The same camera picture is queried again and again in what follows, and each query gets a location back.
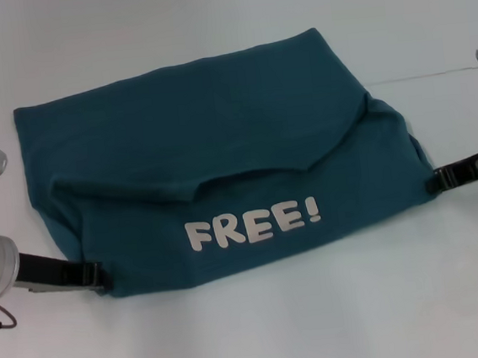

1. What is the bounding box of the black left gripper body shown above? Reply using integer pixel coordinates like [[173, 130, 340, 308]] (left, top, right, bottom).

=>
[[13, 246, 88, 296]]

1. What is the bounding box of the teal blue shirt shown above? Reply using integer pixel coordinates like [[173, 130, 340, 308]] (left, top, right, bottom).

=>
[[7, 17, 444, 313]]

